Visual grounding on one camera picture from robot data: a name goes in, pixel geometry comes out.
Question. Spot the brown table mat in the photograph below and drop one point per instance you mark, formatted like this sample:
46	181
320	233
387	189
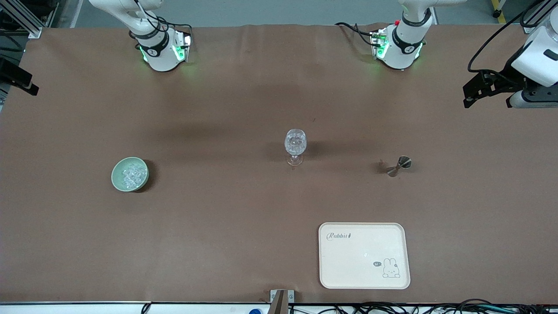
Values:
218	218

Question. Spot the cream rabbit print tray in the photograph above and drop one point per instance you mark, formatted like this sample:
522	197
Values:
348	261

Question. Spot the aluminium frame profile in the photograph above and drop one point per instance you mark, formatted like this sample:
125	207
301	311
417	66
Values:
26	22

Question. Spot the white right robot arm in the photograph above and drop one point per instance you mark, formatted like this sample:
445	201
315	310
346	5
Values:
159	56

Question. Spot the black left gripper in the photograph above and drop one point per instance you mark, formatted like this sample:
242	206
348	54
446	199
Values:
507	75

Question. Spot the green ceramic bowl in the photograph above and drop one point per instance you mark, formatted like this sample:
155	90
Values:
117	182

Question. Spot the silver camera mount bracket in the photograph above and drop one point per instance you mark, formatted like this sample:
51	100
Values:
291	296

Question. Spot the clear ice cubes pile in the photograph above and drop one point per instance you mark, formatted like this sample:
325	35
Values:
133	175

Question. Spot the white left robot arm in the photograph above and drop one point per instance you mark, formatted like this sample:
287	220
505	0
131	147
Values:
403	48

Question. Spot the clear stemmed wine glass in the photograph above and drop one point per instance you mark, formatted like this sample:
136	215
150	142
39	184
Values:
295	141

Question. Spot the steel double jigger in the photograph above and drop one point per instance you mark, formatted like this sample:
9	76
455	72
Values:
404	162

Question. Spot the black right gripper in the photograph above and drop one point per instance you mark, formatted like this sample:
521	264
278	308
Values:
12	75

